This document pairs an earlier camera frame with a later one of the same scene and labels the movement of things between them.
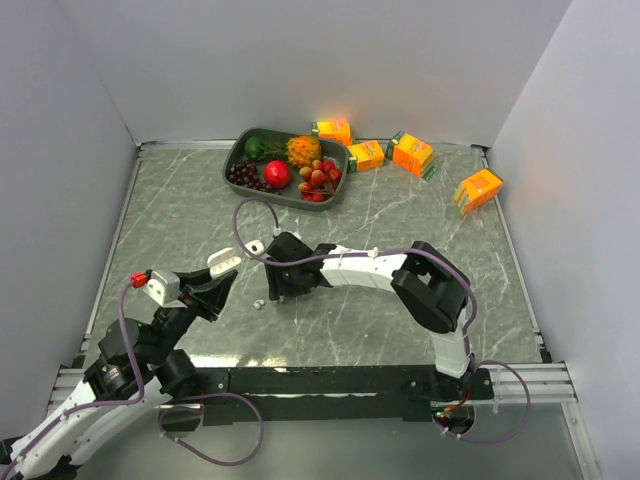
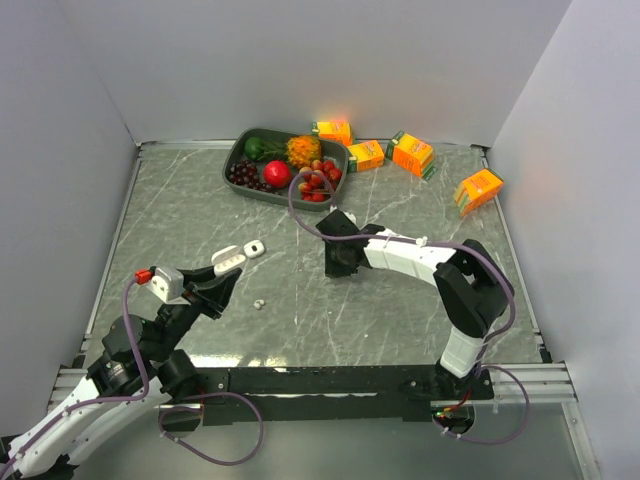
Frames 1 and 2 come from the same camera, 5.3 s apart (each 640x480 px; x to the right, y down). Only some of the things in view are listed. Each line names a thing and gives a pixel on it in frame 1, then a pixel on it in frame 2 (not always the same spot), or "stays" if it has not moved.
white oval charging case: [223, 262] stays
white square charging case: [256, 247] stays
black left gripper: [204, 297] stays
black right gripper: [274, 275] → [331, 269]
